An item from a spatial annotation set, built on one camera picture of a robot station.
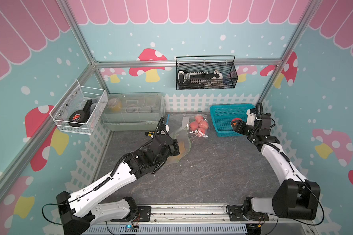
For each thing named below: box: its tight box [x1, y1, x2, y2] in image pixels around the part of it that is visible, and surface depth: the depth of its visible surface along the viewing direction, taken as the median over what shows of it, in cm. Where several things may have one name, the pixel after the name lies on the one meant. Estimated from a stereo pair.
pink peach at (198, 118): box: [194, 114, 204, 124], surface depth 109 cm
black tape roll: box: [68, 98, 94, 128], surface depth 71 cm
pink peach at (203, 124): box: [198, 119, 209, 129], surface depth 107 cm
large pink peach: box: [189, 121, 199, 131], surface depth 107 cm
